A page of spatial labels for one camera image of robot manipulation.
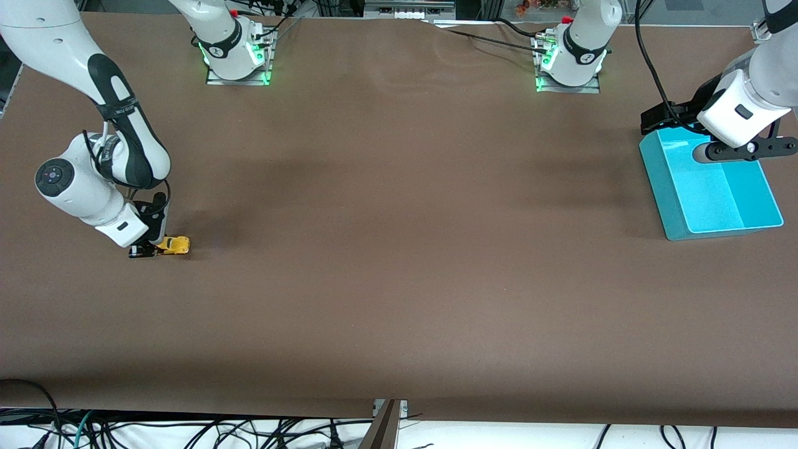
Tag long black base cable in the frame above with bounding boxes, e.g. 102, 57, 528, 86
429, 21, 550, 53

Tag grey power strip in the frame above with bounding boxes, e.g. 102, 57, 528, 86
364, 0, 457, 20

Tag tangled black floor cables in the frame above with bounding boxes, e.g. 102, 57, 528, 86
94, 417, 375, 449

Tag black base cable bundle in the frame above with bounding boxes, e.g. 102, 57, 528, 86
247, 0, 302, 39

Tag aluminium table support beam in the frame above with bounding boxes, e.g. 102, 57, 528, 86
358, 398, 410, 449

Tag teal plastic bin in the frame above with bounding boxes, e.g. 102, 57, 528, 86
639, 123, 785, 242

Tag black looped floor cable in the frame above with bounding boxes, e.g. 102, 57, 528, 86
0, 378, 64, 449

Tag short black base cable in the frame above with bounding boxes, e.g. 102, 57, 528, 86
496, 17, 546, 38

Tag yellow beetle toy car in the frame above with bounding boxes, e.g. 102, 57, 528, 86
155, 235, 191, 257

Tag teal floor cable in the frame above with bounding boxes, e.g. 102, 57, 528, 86
72, 410, 95, 449

